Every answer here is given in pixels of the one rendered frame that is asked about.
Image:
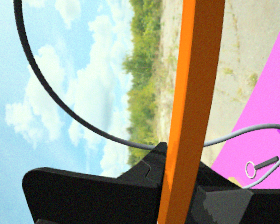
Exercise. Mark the pale yellow square block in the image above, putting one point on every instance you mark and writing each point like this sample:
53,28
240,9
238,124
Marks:
232,179

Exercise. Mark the orange long bar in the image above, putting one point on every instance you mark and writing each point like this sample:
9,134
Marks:
199,50

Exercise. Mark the grey ring with dark grey handle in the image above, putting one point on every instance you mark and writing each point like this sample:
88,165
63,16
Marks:
263,164

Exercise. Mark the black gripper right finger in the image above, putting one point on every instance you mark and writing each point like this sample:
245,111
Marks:
216,200

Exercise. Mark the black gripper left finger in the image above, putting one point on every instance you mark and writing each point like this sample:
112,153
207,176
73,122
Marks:
81,198

